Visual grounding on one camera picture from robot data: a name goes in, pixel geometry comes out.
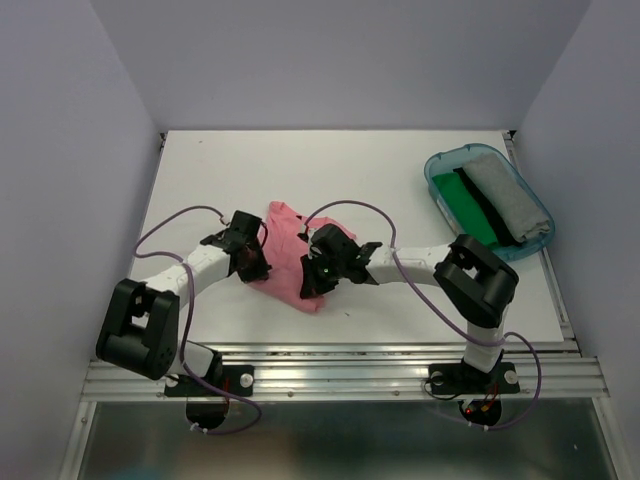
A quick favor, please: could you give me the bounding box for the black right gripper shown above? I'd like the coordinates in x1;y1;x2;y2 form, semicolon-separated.
300;250;344;297

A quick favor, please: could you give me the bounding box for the pink t-shirt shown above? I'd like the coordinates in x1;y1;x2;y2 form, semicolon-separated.
249;201;325;314

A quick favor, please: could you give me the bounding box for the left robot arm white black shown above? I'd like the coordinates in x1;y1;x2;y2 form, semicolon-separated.
96;211;271;394

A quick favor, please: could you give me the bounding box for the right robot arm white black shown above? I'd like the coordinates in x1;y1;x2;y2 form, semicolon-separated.
298;224;519;390

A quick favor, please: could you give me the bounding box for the rolled green t-shirt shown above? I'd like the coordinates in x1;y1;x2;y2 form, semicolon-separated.
433;172;500;249

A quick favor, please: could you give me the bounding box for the blue translucent plastic bin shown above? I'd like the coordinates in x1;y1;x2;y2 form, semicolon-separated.
424;143;555;262

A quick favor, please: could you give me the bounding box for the rolled black t-shirt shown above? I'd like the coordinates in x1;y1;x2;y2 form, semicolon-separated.
454;167;521;247

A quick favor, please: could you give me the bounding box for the rolled grey t-shirt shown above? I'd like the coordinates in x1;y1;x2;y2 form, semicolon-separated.
463;154;551;243

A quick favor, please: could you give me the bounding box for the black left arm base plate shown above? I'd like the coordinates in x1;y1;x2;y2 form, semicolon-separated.
163;364;254;398

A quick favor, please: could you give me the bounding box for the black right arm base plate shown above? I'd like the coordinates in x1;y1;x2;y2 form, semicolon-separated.
425;362;520;397

